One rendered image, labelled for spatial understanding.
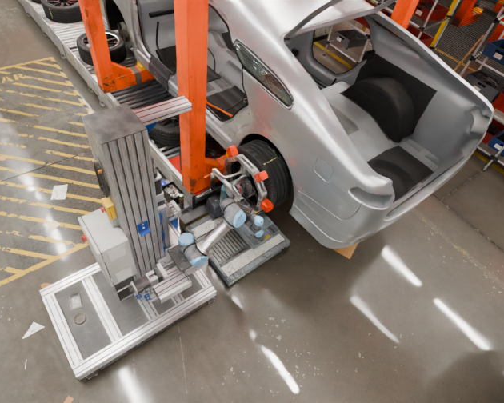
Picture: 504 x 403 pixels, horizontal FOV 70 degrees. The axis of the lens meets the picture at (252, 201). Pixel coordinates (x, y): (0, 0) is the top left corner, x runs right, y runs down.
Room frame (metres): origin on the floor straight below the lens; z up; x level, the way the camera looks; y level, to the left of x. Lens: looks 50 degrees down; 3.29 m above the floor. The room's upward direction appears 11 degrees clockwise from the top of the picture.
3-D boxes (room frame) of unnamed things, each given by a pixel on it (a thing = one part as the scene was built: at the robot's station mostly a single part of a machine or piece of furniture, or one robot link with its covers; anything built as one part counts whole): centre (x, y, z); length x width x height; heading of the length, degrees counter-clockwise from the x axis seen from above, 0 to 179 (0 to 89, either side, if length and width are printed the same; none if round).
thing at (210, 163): (2.60, 0.38, 0.69); 0.52 x 0.17 x 0.35; 137
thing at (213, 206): (2.42, 0.28, 0.26); 0.42 x 0.18 x 0.35; 137
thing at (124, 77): (3.91, 1.80, 0.69); 0.52 x 0.17 x 0.35; 137
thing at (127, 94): (3.51, 1.24, 0.14); 2.47 x 0.85 x 0.27; 47
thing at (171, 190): (2.22, 0.79, 0.51); 0.20 x 0.14 x 0.13; 49
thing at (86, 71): (4.70, 2.52, 0.19); 1.00 x 0.86 x 0.39; 47
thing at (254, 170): (2.22, 0.10, 0.85); 0.54 x 0.07 x 0.54; 47
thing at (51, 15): (5.77, 3.63, 0.39); 0.66 x 0.66 x 0.24
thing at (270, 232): (2.31, -0.05, 0.13); 0.50 x 0.36 x 0.10; 47
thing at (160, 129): (3.44, 1.14, 0.39); 0.66 x 0.66 x 0.24
